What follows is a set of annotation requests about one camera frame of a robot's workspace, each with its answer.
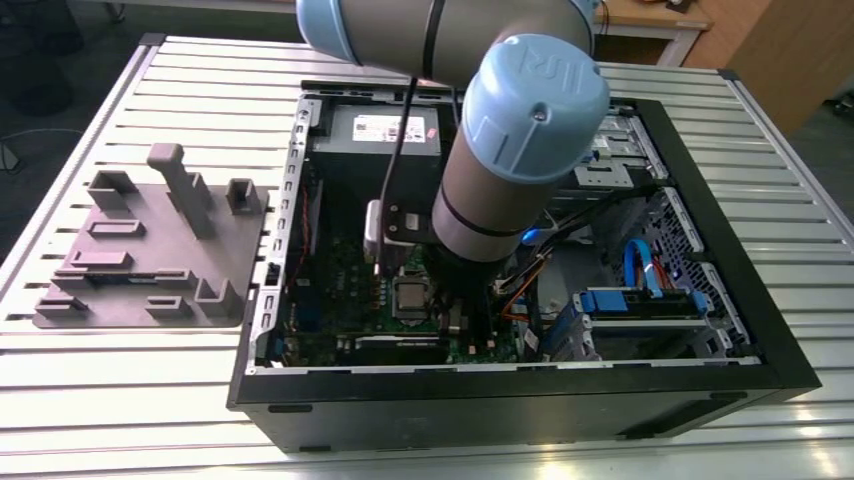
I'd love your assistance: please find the orange wire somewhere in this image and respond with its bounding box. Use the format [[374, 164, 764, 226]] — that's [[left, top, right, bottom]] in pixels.
[[497, 279, 537, 322]]

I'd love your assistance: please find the blue disk carrier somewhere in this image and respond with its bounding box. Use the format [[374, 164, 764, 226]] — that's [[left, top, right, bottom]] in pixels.
[[574, 288, 710, 321]]

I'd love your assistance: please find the green RAM stick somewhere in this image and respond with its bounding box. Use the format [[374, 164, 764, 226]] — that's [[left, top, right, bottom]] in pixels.
[[57, 270, 190, 287]]

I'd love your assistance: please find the black graphics card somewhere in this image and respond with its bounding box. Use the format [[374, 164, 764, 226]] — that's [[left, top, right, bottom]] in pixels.
[[337, 332, 454, 366]]

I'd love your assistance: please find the grey parts rack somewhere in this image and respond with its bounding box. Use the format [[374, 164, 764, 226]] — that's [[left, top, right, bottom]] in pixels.
[[31, 142, 273, 330]]

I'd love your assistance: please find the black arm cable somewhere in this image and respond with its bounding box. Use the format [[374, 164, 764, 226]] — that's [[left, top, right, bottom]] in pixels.
[[379, 0, 449, 206]]

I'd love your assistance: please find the green motherboard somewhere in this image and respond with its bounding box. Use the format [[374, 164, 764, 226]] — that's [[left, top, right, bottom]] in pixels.
[[277, 232, 529, 366]]

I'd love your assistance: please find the wooden desk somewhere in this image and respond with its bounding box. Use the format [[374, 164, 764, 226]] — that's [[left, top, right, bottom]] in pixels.
[[593, 0, 714, 66]]

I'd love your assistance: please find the black PC case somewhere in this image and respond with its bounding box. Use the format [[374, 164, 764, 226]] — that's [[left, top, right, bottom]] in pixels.
[[226, 79, 824, 454]]

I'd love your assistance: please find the red black twisted wire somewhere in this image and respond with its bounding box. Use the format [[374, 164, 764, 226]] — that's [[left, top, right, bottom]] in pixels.
[[298, 179, 319, 271]]

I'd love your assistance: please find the metal disk bay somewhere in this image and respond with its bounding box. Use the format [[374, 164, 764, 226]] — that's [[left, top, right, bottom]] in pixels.
[[544, 287, 762, 362]]

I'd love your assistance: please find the black case fan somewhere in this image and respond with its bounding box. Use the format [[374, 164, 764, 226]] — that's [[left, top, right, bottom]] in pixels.
[[290, 219, 335, 301]]

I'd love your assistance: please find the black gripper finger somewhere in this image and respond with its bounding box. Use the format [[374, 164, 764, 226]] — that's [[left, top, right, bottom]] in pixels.
[[437, 297, 466, 336]]

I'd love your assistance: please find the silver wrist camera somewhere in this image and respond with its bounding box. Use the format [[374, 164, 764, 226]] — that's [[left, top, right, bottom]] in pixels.
[[362, 198, 439, 261]]

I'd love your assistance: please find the blue wire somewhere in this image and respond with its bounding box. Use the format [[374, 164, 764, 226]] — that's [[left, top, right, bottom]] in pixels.
[[624, 238, 669, 299]]

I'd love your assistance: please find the black wire bundle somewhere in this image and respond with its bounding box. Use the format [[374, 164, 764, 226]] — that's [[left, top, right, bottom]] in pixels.
[[540, 184, 664, 262]]

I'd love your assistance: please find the grey power supply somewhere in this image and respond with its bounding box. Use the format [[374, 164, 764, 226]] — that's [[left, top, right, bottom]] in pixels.
[[307, 103, 462, 226]]

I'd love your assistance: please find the metal drive cage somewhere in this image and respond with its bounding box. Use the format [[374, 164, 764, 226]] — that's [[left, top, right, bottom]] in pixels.
[[570, 103, 669, 214]]

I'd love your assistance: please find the wooden cabinet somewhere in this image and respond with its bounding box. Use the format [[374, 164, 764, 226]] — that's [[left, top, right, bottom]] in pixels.
[[684, 0, 854, 137]]

